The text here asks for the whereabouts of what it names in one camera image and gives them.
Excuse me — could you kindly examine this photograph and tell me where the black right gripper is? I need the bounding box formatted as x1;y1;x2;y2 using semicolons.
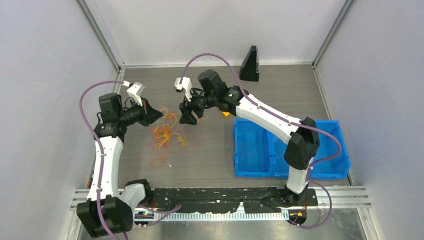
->
179;85;217;126

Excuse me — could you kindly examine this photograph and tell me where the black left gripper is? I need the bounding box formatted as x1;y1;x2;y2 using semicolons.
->
118;96;163;127

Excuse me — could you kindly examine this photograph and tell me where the yellow cable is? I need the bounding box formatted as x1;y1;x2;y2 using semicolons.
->
152;111;210;149

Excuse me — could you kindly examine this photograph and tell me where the orange cable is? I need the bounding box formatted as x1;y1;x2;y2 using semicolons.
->
149;106;176;169

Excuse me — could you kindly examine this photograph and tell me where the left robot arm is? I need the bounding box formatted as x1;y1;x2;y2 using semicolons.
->
76;93;163;238

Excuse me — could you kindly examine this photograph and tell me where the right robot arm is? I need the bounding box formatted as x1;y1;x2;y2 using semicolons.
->
174;69;320;206

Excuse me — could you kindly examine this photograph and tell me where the black wedge stand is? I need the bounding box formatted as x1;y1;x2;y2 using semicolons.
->
239;45;260;82

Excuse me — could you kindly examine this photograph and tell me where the blue three-compartment bin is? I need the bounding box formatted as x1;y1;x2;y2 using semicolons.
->
233;118;351;180

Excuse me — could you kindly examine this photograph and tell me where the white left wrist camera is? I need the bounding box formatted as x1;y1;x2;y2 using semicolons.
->
122;81;146;106

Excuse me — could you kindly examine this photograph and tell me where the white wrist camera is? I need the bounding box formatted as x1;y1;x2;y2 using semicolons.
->
122;81;146;106
174;77;193;102

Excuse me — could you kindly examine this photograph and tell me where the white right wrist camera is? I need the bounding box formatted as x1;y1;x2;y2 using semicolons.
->
174;77;193;102

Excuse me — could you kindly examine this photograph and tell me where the yellow triangular plastic frame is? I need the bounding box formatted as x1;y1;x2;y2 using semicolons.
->
221;111;230;118

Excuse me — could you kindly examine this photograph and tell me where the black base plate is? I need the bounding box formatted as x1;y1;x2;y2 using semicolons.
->
138;187;318;214

